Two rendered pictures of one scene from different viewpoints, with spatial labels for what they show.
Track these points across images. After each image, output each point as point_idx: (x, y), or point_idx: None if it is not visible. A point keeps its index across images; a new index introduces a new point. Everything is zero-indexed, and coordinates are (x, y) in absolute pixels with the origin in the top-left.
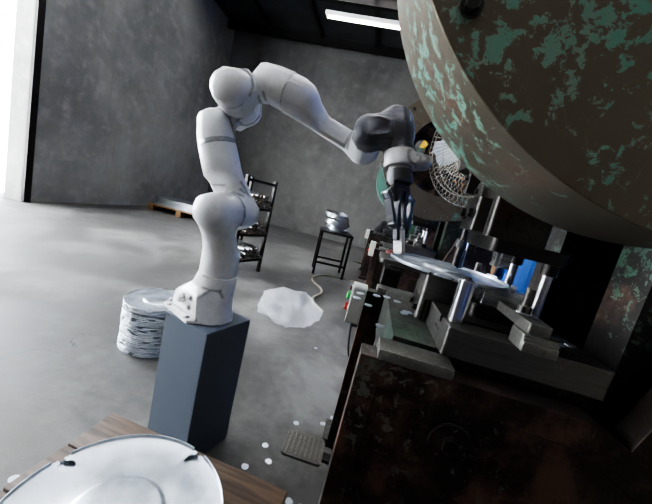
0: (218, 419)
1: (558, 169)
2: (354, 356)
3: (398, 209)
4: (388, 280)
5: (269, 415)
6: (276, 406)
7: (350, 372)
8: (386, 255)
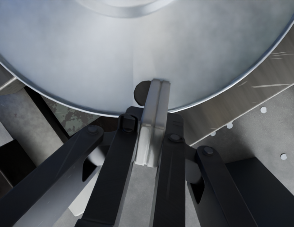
0: (231, 174)
1: None
2: (112, 126)
3: (184, 206)
4: (23, 164)
5: (156, 168)
6: (141, 174)
7: (117, 120)
8: (233, 98)
